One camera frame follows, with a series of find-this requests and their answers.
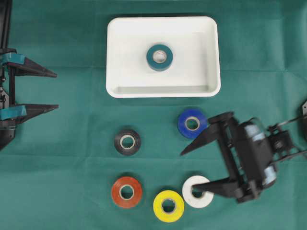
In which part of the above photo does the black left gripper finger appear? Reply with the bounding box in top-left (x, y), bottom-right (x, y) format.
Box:
top-left (0, 104), bottom-right (59, 125)
top-left (4, 54), bottom-right (57, 78)

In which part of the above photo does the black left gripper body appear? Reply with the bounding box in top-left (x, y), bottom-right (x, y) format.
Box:
top-left (0, 47), bottom-right (19, 150)

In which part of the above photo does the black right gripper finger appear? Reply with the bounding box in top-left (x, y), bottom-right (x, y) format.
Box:
top-left (192, 178), bottom-right (260, 203)
top-left (180, 111), bottom-right (236, 156)

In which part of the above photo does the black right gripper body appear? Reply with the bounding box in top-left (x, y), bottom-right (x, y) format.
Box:
top-left (215, 117), bottom-right (276, 192)

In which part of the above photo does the yellow tape roll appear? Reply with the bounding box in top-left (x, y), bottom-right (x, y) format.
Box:
top-left (153, 190), bottom-right (185, 223)

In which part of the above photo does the teal tape roll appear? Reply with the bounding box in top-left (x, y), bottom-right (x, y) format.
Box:
top-left (146, 44), bottom-right (173, 71)

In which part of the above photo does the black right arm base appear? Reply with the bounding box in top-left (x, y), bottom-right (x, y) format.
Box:
top-left (298, 100), bottom-right (307, 140)

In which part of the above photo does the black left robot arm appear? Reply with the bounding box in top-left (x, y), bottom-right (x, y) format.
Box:
top-left (0, 0), bottom-right (59, 149)

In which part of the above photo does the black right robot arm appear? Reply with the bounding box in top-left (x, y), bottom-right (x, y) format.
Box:
top-left (181, 112), bottom-right (307, 203)

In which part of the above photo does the blue tape roll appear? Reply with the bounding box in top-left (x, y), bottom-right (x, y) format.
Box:
top-left (177, 109), bottom-right (208, 139)

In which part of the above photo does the white tape roll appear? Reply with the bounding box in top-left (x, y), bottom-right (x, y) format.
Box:
top-left (182, 175), bottom-right (214, 208)

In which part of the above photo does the black tape roll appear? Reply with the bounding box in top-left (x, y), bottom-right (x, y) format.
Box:
top-left (114, 129), bottom-right (141, 156)

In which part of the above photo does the red tape roll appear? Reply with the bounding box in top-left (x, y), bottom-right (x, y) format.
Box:
top-left (111, 176), bottom-right (142, 208)

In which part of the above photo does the white plastic tray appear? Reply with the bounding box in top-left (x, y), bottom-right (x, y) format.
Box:
top-left (106, 16), bottom-right (221, 98)

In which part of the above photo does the green table cloth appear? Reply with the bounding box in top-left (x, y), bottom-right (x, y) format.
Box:
top-left (0, 0), bottom-right (307, 230)

